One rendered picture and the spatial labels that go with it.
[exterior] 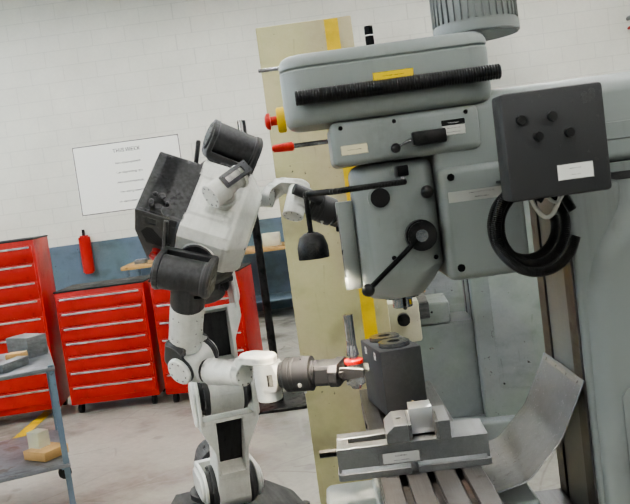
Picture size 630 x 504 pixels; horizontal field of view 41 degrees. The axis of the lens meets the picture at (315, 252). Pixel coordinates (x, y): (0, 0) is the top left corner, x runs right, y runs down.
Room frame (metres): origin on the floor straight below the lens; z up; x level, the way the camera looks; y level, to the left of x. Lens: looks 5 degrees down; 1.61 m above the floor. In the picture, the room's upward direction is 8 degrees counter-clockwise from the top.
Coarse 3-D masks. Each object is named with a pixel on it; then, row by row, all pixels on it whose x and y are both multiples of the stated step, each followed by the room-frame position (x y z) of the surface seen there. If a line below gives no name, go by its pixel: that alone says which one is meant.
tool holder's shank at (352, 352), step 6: (348, 318) 2.02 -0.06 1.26; (348, 324) 2.02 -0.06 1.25; (348, 330) 2.02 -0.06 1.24; (354, 330) 2.03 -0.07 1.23; (348, 336) 2.02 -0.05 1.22; (354, 336) 2.03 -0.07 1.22; (348, 342) 2.02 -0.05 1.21; (354, 342) 2.02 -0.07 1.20; (348, 348) 2.02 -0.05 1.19; (354, 348) 2.02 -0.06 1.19; (348, 354) 2.02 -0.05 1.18; (354, 354) 2.02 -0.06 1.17
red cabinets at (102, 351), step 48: (0, 288) 6.56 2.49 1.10; (48, 288) 6.85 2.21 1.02; (96, 288) 6.60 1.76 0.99; (144, 288) 6.62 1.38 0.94; (240, 288) 6.46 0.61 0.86; (0, 336) 6.56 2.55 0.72; (48, 336) 6.60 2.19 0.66; (96, 336) 6.60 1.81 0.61; (144, 336) 6.58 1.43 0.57; (240, 336) 6.45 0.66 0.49; (0, 384) 6.56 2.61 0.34; (96, 384) 6.60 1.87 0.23; (144, 384) 6.58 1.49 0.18
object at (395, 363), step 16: (384, 336) 2.44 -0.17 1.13; (400, 336) 2.47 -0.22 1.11; (368, 352) 2.42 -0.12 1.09; (384, 352) 2.29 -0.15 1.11; (400, 352) 2.30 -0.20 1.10; (416, 352) 2.31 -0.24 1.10; (384, 368) 2.29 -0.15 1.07; (400, 368) 2.30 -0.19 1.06; (416, 368) 2.31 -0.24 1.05; (368, 384) 2.47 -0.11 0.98; (384, 384) 2.29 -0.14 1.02; (400, 384) 2.30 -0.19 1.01; (416, 384) 2.31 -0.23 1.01; (384, 400) 2.30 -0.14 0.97; (400, 400) 2.30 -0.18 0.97; (416, 400) 2.30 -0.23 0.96
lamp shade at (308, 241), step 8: (312, 232) 1.93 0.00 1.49; (304, 240) 1.91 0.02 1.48; (312, 240) 1.90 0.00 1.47; (320, 240) 1.91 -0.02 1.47; (304, 248) 1.90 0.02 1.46; (312, 248) 1.90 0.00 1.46; (320, 248) 1.90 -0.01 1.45; (328, 248) 1.93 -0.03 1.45; (304, 256) 1.90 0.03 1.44; (312, 256) 1.90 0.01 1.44; (320, 256) 1.90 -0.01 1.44; (328, 256) 1.92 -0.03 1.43
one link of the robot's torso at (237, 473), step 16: (192, 384) 2.49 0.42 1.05; (192, 400) 2.48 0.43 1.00; (256, 400) 2.51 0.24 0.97; (208, 416) 2.54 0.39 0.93; (224, 416) 2.51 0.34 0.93; (240, 416) 2.50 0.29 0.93; (256, 416) 2.51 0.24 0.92; (208, 432) 2.47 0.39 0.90; (224, 432) 2.53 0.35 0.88; (240, 432) 2.55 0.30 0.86; (224, 448) 2.56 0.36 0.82; (240, 448) 2.58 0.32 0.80; (224, 464) 2.57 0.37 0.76; (240, 464) 2.57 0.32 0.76; (208, 480) 2.57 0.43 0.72; (224, 480) 2.54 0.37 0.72; (240, 480) 2.56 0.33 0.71; (256, 480) 2.60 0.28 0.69; (224, 496) 2.55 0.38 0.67; (240, 496) 2.57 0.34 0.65
